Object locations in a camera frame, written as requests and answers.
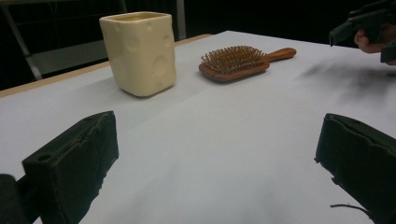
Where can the cream dimpled square cup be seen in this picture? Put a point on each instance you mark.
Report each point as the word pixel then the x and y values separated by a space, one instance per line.
pixel 140 53

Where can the grey flat panel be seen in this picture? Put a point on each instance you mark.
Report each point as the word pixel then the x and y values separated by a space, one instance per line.
pixel 71 56

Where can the wooden paddle hairbrush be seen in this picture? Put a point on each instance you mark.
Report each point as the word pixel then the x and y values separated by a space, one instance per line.
pixel 236 63

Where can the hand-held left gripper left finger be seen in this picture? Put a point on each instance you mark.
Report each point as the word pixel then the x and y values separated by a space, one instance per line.
pixel 74 161

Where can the grey upright metal post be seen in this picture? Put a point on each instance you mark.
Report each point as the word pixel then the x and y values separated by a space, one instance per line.
pixel 181 18

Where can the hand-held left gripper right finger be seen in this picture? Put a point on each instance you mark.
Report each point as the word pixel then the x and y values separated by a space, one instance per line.
pixel 361 155

